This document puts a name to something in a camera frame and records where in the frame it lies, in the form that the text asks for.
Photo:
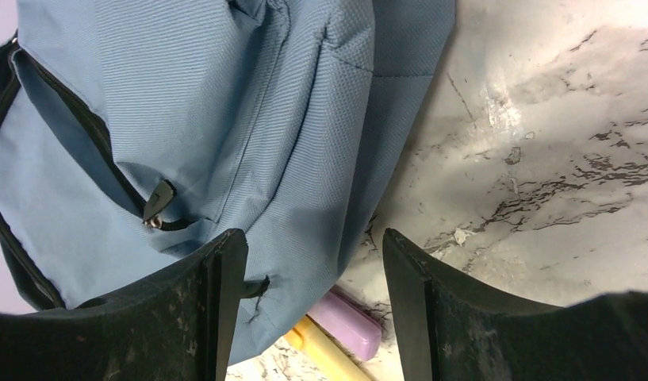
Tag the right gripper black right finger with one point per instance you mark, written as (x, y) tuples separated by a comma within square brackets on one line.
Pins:
[(451, 326)]

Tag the yellow orange highlighter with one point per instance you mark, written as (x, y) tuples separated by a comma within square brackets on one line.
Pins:
[(309, 339)]

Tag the blue student backpack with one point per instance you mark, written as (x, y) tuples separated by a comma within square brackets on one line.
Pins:
[(134, 132)]

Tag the pink highlighter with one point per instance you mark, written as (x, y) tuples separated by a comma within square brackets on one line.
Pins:
[(352, 327)]

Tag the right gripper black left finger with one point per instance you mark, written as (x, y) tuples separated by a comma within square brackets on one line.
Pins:
[(175, 324)]

